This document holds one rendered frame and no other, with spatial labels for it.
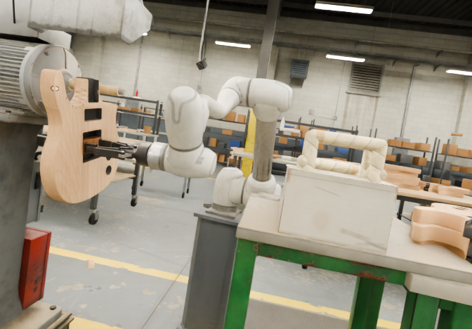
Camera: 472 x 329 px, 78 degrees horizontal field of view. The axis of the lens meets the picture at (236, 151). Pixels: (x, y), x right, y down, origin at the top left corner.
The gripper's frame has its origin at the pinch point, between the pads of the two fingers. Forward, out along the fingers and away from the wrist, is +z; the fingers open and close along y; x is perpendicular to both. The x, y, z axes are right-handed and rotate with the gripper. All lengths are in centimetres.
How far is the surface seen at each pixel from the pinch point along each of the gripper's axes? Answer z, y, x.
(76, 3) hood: 4.3, -3.7, 42.6
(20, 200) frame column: 33.8, 5.9, -27.6
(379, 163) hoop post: -85, -12, 11
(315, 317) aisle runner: -106, 96, -122
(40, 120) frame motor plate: 25.5, 6.7, 4.3
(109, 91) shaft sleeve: -0.7, 6.6, 18.2
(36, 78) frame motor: 18.5, -2.4, 19.5
